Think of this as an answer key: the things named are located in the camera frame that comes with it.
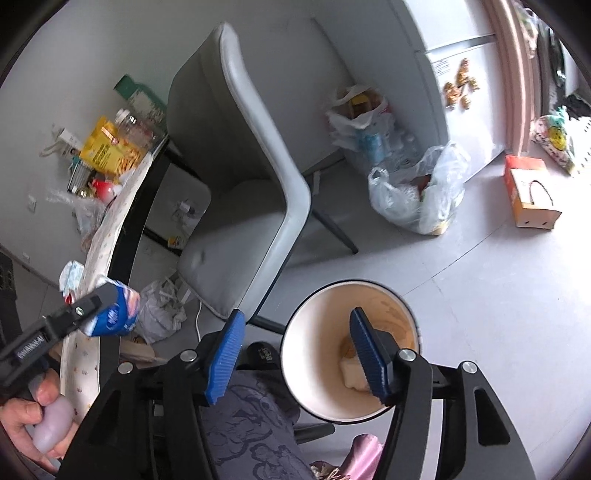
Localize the red white torn carton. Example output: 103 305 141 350
58 260 84 305

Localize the blue white tissue pack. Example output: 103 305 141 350
80 275 141 337

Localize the round trash bin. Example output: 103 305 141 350
280 280 421 425

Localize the person's left hand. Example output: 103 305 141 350
1 369 77 471

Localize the floral tablecloth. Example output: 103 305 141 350
60 139 168 423

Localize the person's patterned grey leg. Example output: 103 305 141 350
201 370 315 480

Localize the grey upholstered chair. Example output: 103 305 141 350
165 20 361 333

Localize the clear plastic bag on table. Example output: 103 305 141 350
46 189 106 253

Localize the plastic bag on floor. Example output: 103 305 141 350
368 142 470 236

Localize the red white vase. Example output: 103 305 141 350
91 179 118 205

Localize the white milk carton box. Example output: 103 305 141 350
39 125 83 161

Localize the orange cardboard gift box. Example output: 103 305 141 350
503 155 562 231

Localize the yellow snack bag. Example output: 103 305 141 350
80 116 146 177

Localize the bag of bottles by fridge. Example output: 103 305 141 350
325 85 421 174

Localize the clear plastic water jug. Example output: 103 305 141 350
115 108 158 152

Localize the green tall box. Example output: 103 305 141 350
114 75 166 132

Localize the white refrigerator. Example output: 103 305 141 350
392 1 507 177

